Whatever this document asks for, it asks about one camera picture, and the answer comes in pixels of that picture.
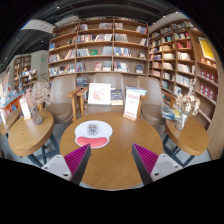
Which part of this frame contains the dark blue book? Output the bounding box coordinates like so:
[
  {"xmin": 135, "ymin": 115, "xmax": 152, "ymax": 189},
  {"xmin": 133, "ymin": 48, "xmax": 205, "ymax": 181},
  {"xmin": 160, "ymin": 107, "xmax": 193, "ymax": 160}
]
[{"xmin": 110, "ymin": 88, "xmax": 125, "ymax": 106}]

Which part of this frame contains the transparent computer mouse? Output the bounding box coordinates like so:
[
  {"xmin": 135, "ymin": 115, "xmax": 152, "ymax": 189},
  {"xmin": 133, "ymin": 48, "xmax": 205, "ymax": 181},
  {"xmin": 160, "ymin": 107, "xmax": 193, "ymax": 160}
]
[{"xmin": 86, "ymin": 123, "xmax": 100, "ymax": 137}]

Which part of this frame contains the blue and yellow book stack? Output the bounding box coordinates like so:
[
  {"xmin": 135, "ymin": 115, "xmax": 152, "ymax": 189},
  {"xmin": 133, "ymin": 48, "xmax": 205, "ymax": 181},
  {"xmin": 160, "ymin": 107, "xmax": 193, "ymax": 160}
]
[{"xmin": 161, "ymin": 106, "xmax": 182, "ymax": 122}]

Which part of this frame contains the wide wooden bookshelf unit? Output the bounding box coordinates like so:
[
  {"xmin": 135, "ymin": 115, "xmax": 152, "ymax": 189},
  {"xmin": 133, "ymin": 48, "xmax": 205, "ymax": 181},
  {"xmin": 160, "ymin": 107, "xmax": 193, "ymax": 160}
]
[{"xmin": 47, "ymin": 16, "xmax": 150, "ymax": 88}]

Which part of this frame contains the white framed floral picture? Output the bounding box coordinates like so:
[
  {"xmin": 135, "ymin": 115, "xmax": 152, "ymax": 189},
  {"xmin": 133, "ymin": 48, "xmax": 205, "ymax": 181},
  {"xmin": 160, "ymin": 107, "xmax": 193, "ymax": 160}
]
[{"xmin": 87, "ymin": 82, "xmax": 112, "ymax": 106}]

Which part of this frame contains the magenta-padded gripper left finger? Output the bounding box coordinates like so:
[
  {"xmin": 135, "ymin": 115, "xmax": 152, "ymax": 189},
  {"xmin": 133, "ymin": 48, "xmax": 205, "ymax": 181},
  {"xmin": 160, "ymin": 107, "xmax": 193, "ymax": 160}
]
[{"xmin": 40, "ymin": 143, "xmax": 92, "ymax": 186}]

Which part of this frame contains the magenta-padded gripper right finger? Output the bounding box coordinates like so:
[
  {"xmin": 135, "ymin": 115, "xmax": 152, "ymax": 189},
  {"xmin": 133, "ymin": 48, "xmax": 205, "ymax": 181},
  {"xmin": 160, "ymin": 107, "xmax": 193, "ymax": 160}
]
[{"xmin": 131, "ymin": 142, "xmax": 184, "ymax": 186}]

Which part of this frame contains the white sign in wooden base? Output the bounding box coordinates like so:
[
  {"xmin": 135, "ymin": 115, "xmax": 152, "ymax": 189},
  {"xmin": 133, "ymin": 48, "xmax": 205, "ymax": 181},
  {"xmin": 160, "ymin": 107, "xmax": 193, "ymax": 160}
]
[{"xmin": 122, "ymin": 89, "xmax": 143, "ymax": 122}]

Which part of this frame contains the small white table sign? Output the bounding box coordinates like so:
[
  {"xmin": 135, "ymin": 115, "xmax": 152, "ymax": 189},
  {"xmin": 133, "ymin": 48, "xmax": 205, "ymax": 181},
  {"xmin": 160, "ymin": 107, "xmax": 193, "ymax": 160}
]
[{"xmin": 19, "ymin": 97, "xmax": 33, "ymax": 121}]

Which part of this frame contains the distant wooden shelf unit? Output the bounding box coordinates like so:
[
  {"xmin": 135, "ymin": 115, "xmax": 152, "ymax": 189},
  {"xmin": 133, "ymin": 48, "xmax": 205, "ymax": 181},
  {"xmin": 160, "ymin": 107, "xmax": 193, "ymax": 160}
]
[{"xmin": 13, "ymin": 54, "xmax": 39, "ymax": 91}]

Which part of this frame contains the round wooden side table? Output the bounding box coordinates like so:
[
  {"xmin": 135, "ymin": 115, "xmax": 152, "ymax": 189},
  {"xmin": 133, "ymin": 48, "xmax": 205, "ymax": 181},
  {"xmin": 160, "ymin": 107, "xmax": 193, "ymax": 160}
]
[
  {"xmin": 8, "ymin": 110, "xmax": 56, "ymax": 168},
  {"xmin": 0, "ymin": 109, "xmax": 21, "ymax": 136},
  {"xmin": 162, "ymin": 116, "xmax": 210, "ymax": 168}
]

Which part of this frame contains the brown padded wooden armchair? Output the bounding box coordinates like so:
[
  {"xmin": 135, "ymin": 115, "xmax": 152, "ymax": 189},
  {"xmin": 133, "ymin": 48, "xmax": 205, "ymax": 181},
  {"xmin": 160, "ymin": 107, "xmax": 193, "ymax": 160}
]
[
  {"xmin": 76, "ymin": 72, "xmax": 148, "ymax": 116},
  {"xmin": 42, "ymin": 75, "xmax": 82, "ymax": 124},
  {"xmin": 136, "ymin": 75, "xmax": 176, "ymax": 126}
]

